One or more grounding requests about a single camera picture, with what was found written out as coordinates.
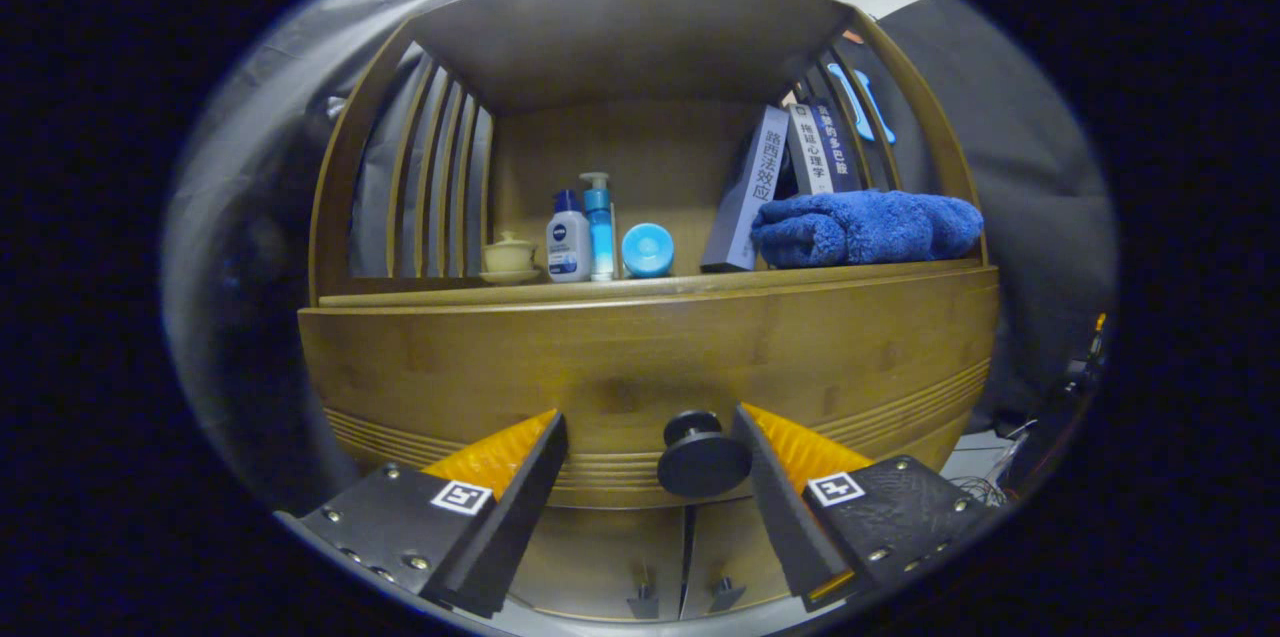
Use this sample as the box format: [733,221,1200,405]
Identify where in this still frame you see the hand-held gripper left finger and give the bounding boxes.
[275,409,569,620]

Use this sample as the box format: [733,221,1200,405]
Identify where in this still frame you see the wooden drawer with black knob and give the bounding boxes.
[298,265,1001,510]

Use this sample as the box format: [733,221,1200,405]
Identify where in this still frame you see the blue pump bottle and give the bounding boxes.
[580,171,617,281]

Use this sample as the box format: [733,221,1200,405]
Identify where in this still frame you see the cream lidded tea cup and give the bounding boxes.
[479,231,542,286]

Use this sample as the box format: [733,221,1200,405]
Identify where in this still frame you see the white bottle with blue cap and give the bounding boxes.
[545,190,593,283]

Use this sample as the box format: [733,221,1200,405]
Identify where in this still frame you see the wooden cabinet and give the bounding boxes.
[305,0,1001,623]

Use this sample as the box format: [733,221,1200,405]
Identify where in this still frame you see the wooden countertop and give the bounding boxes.
[318,259,986,308]

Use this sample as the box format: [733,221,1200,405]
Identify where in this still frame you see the wooden cabinet door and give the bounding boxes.
[505,505,691,621]
[680,492,801,618]

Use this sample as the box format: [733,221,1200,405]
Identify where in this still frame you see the dark blue book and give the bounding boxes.
[812,97,863,194]

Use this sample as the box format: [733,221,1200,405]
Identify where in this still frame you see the blue towel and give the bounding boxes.
[750,189,985,270]

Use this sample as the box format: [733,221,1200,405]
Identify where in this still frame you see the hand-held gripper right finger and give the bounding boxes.
[730,404,991,615]

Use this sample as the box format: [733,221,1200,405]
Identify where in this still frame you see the grey book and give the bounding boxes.
[700,105,791,274]

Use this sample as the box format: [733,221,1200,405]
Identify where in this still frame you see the floor cable tangle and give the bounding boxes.
[945,417,1041,508]

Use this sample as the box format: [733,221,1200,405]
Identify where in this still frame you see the blue cosmetic tube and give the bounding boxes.
[621,223,675,279]

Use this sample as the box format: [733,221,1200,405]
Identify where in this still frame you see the black equipment with orange tip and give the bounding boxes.
[1060,312,1111,398]

